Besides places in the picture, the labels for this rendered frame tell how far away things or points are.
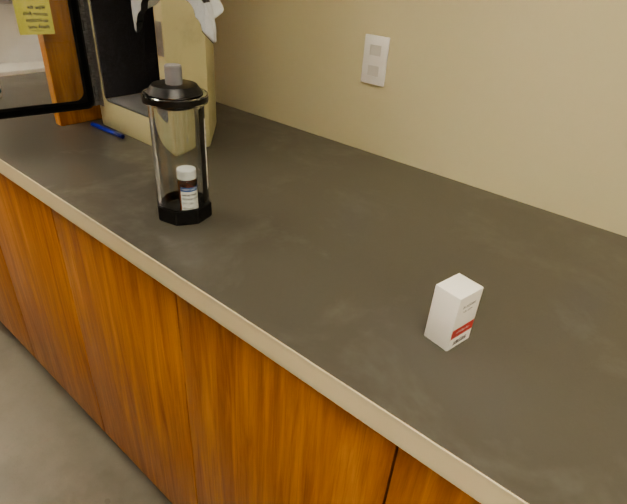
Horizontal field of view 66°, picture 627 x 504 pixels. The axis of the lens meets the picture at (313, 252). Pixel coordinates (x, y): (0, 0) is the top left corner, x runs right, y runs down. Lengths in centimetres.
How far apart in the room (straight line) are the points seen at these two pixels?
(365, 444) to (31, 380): 157
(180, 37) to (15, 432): 135
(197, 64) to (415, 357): 85
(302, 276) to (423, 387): 27
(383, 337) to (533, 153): 63
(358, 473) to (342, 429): 7
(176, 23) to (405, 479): 98
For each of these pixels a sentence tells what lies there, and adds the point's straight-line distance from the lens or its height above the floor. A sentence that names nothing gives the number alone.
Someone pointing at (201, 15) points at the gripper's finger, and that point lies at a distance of 82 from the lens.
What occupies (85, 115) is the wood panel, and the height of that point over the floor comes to 96.
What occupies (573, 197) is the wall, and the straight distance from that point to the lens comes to 117.
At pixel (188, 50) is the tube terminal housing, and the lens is 121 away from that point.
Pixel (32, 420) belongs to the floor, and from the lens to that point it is 195.
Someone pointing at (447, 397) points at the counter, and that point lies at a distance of 62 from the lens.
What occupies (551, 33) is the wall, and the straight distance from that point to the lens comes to 114.
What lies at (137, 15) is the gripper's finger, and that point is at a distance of 90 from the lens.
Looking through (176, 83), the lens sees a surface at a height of 118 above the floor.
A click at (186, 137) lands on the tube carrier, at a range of 86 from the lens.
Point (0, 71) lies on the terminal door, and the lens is 140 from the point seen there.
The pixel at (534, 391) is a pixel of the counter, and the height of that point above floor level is 94.
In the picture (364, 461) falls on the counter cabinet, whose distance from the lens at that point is 73.
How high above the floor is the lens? 138
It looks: 32 degrees down
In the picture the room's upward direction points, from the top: 4 degrees clockwise
